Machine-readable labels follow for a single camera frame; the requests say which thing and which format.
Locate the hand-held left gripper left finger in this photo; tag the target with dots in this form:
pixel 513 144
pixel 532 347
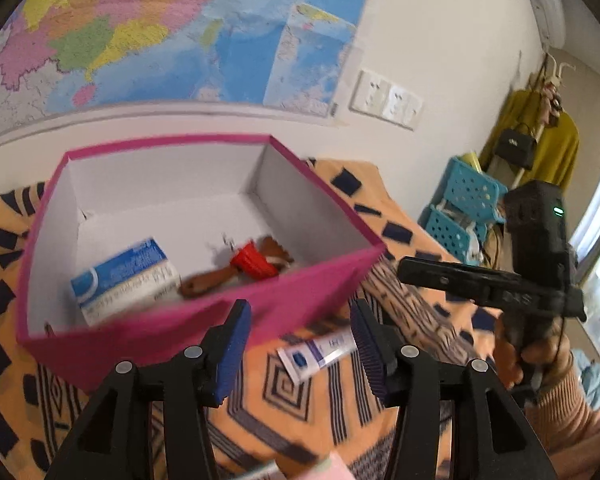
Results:
pixel 230 355

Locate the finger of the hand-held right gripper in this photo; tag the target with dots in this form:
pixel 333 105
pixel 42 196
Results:
pixel 440 272

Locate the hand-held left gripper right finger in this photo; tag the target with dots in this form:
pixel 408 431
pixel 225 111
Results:
pixel 370 355

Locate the white tube purple label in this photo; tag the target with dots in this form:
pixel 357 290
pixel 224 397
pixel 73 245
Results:
pixel 310 355

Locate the wooden hand-shaped massager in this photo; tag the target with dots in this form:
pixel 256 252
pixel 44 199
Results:
pixel 205 282

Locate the red ribbed plastic piece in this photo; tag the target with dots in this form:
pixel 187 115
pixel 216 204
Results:
pixel 250 260

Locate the pink cardboard box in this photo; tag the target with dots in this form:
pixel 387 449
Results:
pixel 130 355

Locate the blue medicine box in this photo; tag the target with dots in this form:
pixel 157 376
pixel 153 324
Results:
pixel 120 280

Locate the person's right forearm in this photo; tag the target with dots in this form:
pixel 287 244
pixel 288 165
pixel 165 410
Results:
pixel 570 420

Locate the person's right hand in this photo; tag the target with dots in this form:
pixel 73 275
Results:
pixel 507 355

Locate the blue plastic basket rack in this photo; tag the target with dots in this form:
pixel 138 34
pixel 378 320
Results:
pixel 470 190

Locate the yellow coat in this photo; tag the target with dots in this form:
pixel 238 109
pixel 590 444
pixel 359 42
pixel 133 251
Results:
pixel 555 155

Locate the black handbag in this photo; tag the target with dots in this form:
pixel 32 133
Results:
pixel 515 147

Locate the orange patterned tablecloth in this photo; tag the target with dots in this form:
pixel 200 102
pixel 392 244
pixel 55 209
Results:
pixel 305 435

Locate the light blue cloth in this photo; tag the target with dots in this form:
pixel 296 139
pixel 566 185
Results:
pixel 595 380

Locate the white coat rack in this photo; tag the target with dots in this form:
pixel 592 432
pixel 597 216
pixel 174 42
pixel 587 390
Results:
pixel 555 64

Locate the white air conditioner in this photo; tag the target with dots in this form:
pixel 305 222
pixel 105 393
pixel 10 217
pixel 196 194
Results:
pixel 545 5

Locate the white wall socket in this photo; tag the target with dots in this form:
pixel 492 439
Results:
pixel 399 105
pixel 415 112
pixel 371 92

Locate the colourful wall map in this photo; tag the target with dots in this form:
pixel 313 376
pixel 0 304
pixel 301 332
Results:
pixel 130 35

